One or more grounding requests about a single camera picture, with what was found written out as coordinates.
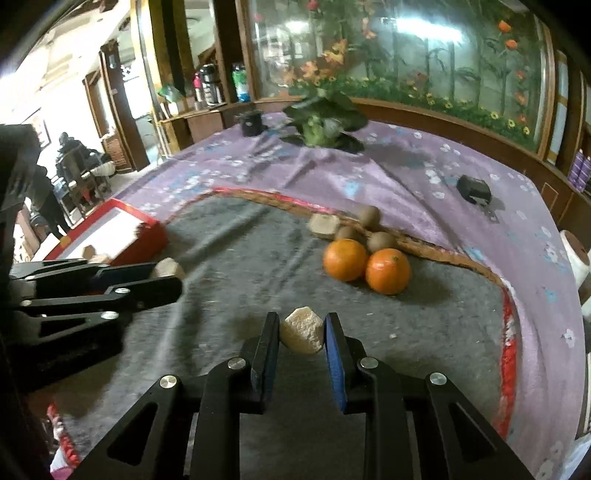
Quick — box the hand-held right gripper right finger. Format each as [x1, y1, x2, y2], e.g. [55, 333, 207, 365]
[323, 312, 536, 480]

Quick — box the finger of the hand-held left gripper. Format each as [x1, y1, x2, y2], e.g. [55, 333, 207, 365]
[8, 258, 160, 300]
[13, 276, 184, 365]

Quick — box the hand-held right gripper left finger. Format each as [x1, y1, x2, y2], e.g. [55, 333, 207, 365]
[81, 311, 281, 480]

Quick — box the red shallow box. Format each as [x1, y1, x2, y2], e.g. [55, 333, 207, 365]
[46, 198, 169, 268]

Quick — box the orange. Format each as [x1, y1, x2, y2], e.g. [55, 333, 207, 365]
[322, 239, 370, 283]
[365, 248, 413, 296]

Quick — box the grey felt mat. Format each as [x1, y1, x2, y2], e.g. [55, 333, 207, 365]
[46, 187, 518, 480]

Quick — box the wooden corner shelf unit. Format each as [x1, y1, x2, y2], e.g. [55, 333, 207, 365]
[134, 0, 259, 158]

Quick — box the green plastic bag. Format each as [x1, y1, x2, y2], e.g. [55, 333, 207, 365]
[157, 84, 185, 105]

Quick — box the black cylindrical device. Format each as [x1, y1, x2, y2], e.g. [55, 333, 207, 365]
[235, 110, 269, 138]

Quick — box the purple floral tablecloth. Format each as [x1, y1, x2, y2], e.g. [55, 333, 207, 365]
[48, 111, 590, 480]

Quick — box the black thermos flask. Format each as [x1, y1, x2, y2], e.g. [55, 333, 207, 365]
[199, 63, 225, 107]

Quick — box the green capped bottle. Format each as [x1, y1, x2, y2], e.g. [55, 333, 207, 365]
[231, 62, 253, 103]

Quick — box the small black device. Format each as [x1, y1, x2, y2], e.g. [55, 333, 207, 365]
[456, 174, 499, 221]

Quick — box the green leafy vegetable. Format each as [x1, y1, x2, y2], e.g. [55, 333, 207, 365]
[279, 90, 370, 155]

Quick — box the white paper roll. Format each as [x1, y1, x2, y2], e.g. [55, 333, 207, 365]
[560, 230, 591, 282]

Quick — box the wooden side cabinet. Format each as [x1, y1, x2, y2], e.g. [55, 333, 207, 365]
[538, 46, 591, 232]

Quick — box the glass display with artificial flowers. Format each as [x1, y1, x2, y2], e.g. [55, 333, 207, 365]
[240, 0, 555, 153]

